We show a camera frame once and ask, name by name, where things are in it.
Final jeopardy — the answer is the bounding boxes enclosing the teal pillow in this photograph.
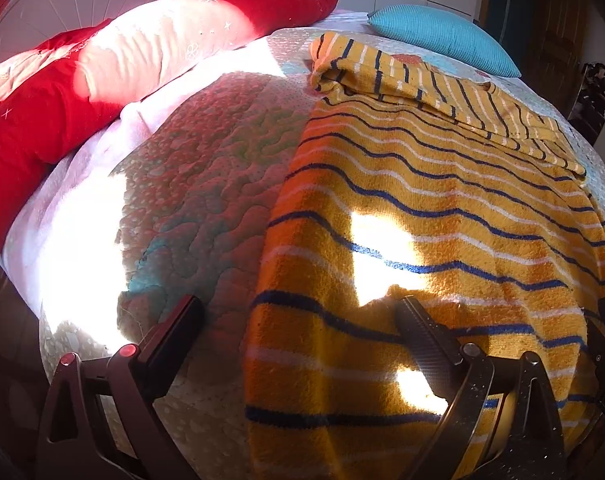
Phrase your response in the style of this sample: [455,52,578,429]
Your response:
[367,4,523,79]

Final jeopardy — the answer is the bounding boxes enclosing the cluttered dark shelf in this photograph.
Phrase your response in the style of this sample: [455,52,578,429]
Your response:
[567,60,605,136]

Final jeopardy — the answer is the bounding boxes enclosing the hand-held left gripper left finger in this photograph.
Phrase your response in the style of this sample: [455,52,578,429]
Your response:
[35,295,203,480]

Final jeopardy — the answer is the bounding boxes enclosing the white headboard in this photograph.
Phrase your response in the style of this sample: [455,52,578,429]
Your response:
[0,0,169,67]

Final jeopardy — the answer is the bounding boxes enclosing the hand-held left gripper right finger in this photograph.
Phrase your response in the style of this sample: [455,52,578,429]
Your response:
[393,296,568,480]

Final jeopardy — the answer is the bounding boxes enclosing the red blanket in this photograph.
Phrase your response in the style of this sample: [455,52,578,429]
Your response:
[0,0,339,281]

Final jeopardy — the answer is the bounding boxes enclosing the white bed sheet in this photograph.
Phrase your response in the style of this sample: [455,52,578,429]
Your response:
[0,35,288,321]

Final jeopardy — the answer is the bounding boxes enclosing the yellow striped knit garment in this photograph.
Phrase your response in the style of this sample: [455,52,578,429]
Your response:
[242,31,605,480]

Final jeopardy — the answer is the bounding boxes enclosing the heart pattern quilted bedspread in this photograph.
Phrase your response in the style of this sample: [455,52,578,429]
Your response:
[32,10,605,480]

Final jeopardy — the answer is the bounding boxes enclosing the brown wooden door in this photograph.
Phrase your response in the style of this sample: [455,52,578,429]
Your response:
[527,0,589,73]

